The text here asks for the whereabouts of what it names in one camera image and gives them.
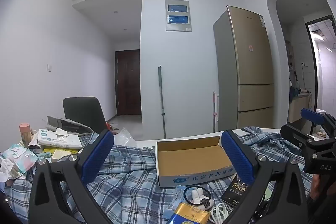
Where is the wooden cabinet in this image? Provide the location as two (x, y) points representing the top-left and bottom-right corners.
(287, 95), (313, 123)

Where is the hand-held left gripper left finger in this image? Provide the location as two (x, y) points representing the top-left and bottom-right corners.
(28, 129), (115, 224)

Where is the white cable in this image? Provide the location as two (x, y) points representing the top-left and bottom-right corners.
(209, 203), (231, 224)

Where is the black paper box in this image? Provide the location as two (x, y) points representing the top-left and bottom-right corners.
(220, 173), (250, 207)

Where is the clear plastic bag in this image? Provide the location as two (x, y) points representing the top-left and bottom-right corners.
(113, 127), (137, 147)

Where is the red bag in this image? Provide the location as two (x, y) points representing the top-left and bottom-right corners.
(106, 122), (119, 134)

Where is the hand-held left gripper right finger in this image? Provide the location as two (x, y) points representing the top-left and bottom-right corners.
(220, 130), (307, 224)

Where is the cardboard box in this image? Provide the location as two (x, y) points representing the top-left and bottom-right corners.
(156, 135), (238, 188)

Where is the grey mop handle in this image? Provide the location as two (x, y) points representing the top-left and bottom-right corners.
(157, 65), (167, 139)

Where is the white rabbit figure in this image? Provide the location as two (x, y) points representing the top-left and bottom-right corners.
(189, 187), (206, 205)

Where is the yellow box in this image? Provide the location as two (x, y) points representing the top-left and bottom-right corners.
(51, 149), (79, 162)

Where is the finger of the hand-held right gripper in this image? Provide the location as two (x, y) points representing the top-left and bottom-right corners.
(280, 123), (320, 151)
(301, 108), (336, 136)

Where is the dark brown door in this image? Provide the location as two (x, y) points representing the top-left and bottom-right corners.
(115, 49), (142, 116)

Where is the white tissue pack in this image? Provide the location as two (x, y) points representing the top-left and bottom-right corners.
(37, 128), (83, 150)

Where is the gold refrigerator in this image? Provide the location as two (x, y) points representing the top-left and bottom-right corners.
(213, 5), (275, 132)

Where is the light blue packet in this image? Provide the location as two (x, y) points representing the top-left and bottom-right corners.
(168, 186), (190, 214)

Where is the grey electrical panel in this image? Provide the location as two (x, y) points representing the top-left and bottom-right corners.
(165, 0), (192, 32)

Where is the black ring cable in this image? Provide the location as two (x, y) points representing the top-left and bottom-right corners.
(183, 185), (213, 207)

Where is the blue and gold box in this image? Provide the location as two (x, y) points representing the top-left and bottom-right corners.
(166, 202), (213, 224)

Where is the pink lidded bottle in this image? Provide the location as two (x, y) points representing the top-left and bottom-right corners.
(19, 123), (33, 149)

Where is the teal pink wet wipes pack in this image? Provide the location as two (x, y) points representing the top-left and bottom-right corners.
(0, 144), (40, 175)

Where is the black chair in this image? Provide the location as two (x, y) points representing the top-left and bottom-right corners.
(62, 97), (107, 133)

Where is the blue plaid cloth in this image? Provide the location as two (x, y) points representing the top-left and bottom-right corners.
(5, 126), (315, 224)

